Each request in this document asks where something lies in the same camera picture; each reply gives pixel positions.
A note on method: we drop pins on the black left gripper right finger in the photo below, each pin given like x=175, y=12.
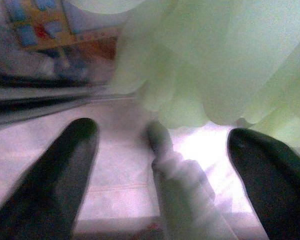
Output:
x=277, y=190

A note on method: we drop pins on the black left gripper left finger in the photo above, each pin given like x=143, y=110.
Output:
x=47, y=190

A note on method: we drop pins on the yellow-bordered blue picture book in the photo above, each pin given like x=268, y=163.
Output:
x=52, y=30

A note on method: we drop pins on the grey robot leg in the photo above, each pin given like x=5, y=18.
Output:
x=180, y=187

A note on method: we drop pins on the pale crumpled cloth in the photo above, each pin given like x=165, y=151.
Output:
x=215, y=62

